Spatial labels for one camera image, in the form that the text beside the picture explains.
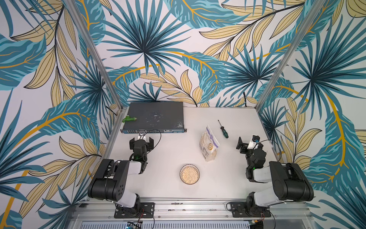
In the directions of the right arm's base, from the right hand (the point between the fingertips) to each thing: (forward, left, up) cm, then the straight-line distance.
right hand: (239, 137), depth 89 cm
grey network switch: (+25, +53, -7) cm, 59 cm away
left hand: (+3, +62, -4) cm, 62 cm away
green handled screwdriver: (+10, +5, -10) cm, 15 cm away
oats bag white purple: (-6, +20, +2) cm, 21 cm away
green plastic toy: (+22, +75, -4) cm, 78 cm away
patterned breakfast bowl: (-19, +32, -7) cm, 38 cm away
